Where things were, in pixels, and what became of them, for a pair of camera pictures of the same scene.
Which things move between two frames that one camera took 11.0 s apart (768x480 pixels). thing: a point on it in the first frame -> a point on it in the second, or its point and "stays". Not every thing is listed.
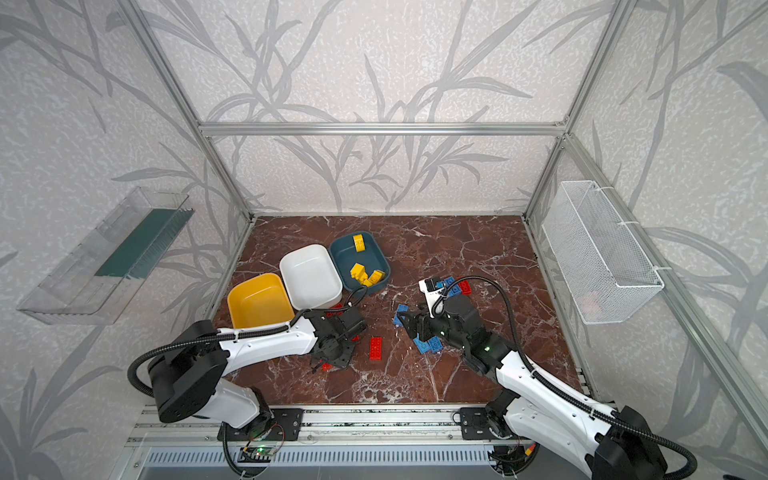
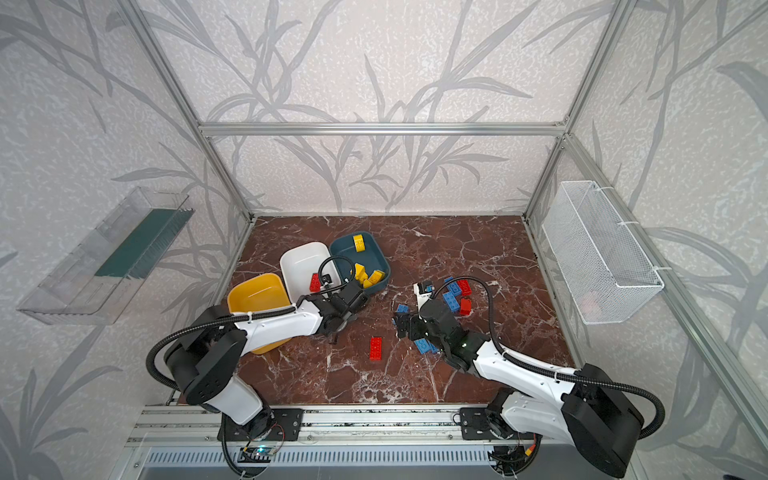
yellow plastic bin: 259,301 stays
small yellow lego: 376,277 stays
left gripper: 335,354 -> 349,300
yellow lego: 359,243 stays
